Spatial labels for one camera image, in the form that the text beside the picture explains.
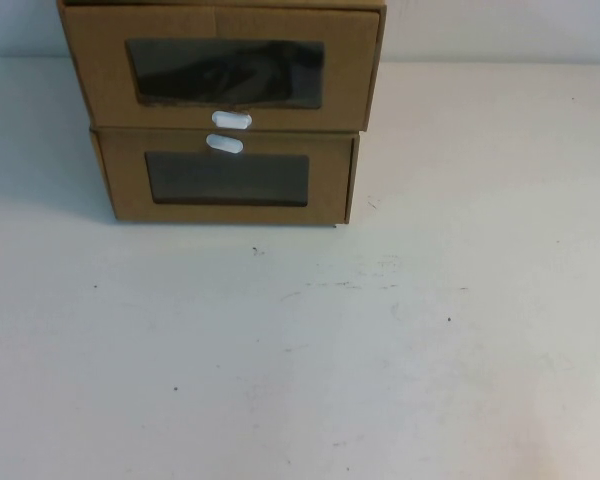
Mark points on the cardboard drawer with smooth window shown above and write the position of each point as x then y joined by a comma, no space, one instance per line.
125,175

